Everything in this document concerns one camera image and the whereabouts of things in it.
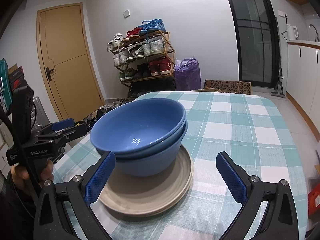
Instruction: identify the large beige plate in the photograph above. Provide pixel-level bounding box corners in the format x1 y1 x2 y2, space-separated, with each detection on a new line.
99 146 193 217

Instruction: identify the large blue bowl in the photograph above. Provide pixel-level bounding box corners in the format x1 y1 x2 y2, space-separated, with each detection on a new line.
90 98 186 155

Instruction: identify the white kitchen cabinet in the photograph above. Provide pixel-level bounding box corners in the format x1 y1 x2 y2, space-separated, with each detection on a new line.
286 41 319 141

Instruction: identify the kitchen faucet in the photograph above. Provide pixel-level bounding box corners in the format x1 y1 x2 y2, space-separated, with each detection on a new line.
309 24 319 42

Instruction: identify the person left hand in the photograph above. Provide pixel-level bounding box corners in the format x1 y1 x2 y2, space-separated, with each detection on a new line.
10 159 54 194

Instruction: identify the yellow wooden door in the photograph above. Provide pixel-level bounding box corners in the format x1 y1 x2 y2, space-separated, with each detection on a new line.
36 3 104 121

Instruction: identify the cardboard box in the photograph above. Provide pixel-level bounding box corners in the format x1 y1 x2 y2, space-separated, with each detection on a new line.
194 88 222 93

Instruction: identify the wooden shoe rack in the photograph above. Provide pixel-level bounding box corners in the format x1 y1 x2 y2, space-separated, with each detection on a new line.
107 30 176 98

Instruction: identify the purple plastic bag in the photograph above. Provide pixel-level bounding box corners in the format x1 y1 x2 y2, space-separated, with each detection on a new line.
174 57 201 91

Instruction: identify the white electric kettle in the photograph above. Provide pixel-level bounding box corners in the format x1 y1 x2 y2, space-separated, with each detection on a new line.
286 24 299 41

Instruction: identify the black glass door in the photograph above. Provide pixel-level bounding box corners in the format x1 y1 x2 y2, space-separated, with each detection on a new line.
228 0 280 88

